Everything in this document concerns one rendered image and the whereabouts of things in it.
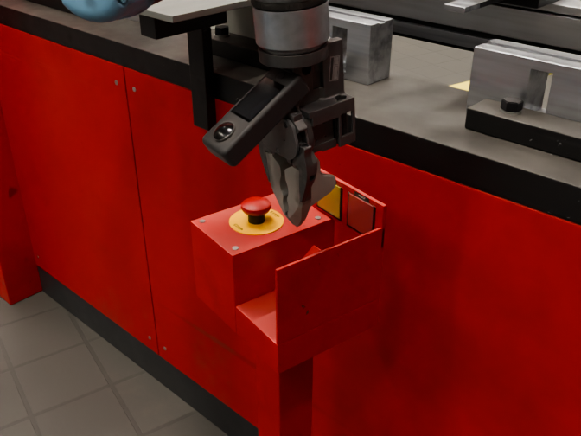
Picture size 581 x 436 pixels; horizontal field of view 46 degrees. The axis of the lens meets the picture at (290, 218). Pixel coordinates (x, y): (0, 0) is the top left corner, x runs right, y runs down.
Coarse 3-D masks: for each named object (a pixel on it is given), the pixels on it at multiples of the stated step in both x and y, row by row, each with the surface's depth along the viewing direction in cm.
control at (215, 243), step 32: (352, 192) 84; (192, 224) 89; (224, 224) 88; (288, 224) 88; (320, 224) 89; (384, 224) 82; (224, 256) 84; (256, 256) 84; (288, 256) 88; (320, 256) 77; (352, 256) 80; (224, 288) 86; (256, 288) 86; (288, 288) 76; (320, 288) 79; (352, 288) 83; (224, 320) 90; (256, 320) 83; (288, 320) 78; (320, 320) 82; (352, 320) 85; (256, 352) 84; (288, 352) 80; (320, 352) 84
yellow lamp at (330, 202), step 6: (336, 186) 86; (330, 192) 88; (336, 192) 87; (324, 198) 89; (330, 198) 88; (336, 198) 87; (318, 204) 91; (324, 204) 90; (330, 204) 88; (336, 204) 87; (330, 210) 89; (336, 210) 88; (336, 216) 88
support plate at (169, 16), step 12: (168, 0) 104; (180, 0) 104; (192, 0) 104; (204, 0) 104; (216, 0) 104; (228, 0) 104; (240, 0) 104; (144, 12) 99; (156, 12) 97; (168, 12) 97; (180, 12) 97; (192, 12) 97; (204, 12) 99; (216, 12) 101
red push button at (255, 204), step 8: (248, 200) 88; (256, 200) 88; (264, 200) 88; (248, 208) 86; (256, 208) 86; (264, 208) 86; (248, 216) 88; (256, 216) 87; (264, 216) 88; (256, 224) 88
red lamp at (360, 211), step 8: (352, 200) 84; (360, 200) 83; (352, 208) 85; (360, 208) 84; (368, 208) 82; (352, 216) 85; (360, 216) 84; (368, 216) 83; (352, 224) 86; (360, 224) 85; (368, 224) 83
